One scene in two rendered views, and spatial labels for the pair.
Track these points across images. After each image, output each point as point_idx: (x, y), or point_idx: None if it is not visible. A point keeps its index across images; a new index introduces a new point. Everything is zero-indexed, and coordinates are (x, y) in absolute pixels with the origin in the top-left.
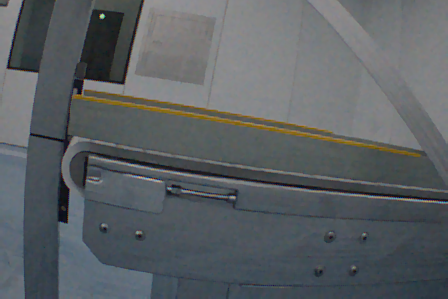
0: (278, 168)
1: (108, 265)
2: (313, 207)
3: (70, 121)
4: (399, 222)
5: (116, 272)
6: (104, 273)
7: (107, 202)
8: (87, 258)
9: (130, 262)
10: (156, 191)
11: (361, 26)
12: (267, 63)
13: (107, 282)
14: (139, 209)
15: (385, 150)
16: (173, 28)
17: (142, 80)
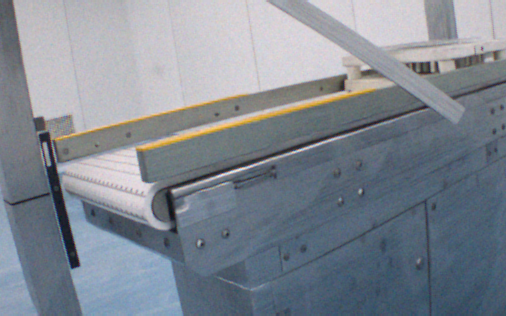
0: (292, 138)
1: (11, 291)
2: (321, 156)
3: (148, 171)
4: (377, 144)
5: (23, 293)
6: (14, 301)
7: (198, 221)
8: None
9: (225, 261)
10: (228, 192)
11: None
12: (46, 54)
13: (23, 309)
14: (221, 212)
15: (352, 96)
16: None
17: None
